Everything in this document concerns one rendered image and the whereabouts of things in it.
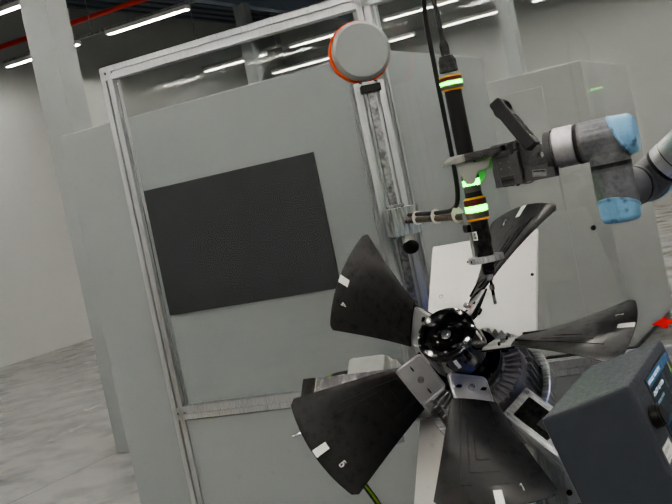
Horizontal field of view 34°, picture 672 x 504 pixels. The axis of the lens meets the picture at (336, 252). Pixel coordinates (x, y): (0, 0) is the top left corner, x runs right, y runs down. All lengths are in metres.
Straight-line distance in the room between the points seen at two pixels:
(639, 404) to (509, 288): 1.25
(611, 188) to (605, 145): 0.08
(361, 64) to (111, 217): 2.31
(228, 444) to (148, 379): 1.65
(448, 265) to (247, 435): 0.98
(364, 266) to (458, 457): 0.52
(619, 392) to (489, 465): 0.80
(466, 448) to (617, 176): 0.56
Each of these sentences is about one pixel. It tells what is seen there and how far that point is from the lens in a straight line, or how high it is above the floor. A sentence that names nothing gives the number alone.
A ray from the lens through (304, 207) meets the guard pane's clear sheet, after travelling 3.06.
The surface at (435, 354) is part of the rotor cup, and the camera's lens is 2.11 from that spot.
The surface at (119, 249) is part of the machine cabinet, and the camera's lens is 4.88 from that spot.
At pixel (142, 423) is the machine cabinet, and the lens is 5.00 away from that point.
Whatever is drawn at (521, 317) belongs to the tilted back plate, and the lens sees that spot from 2.43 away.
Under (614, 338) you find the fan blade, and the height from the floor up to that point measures 1.17.
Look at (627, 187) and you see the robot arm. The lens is 2.03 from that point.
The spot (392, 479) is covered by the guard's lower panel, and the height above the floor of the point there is 0.72.
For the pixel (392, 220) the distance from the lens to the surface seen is 2.68.
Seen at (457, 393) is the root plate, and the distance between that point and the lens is 2.10.
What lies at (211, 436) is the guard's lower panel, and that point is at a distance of 3.34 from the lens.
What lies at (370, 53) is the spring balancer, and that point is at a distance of 2.81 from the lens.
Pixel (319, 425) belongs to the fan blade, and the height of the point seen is 1.09.
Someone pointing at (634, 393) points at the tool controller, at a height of 1.24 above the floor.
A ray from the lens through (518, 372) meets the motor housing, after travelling 2.22.
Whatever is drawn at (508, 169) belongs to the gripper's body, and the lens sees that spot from 2.08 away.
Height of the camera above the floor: 1.52
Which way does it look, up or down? 3 degrees down
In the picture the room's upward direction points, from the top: 12 degrees counter-clockwise
